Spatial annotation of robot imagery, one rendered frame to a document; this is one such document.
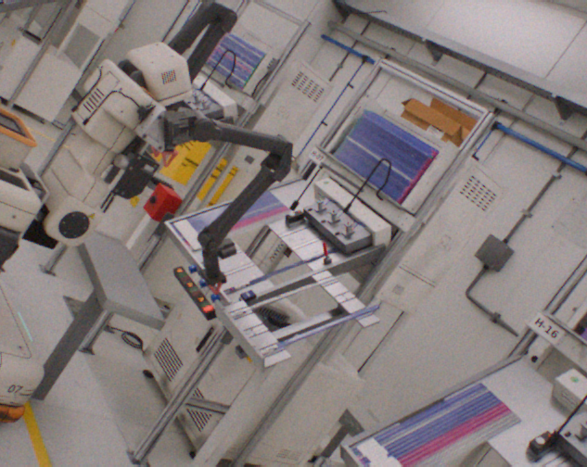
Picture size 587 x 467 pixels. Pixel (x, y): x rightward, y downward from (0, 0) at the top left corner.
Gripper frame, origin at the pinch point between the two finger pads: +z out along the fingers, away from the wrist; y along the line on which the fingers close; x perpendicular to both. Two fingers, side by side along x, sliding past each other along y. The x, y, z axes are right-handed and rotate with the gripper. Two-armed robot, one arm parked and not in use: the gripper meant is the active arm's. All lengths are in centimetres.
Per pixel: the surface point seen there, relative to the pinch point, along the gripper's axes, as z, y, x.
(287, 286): 2.3, -10.1, -25.3
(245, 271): 2.4, 7.9, -15.9
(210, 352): 15.0, -13.6, 10.9
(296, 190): 4, 51, -64
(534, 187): 60, 50, -223
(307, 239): 3, 13, -48
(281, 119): 12, 136, -102
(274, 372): 15.1, -36.0, -4.2
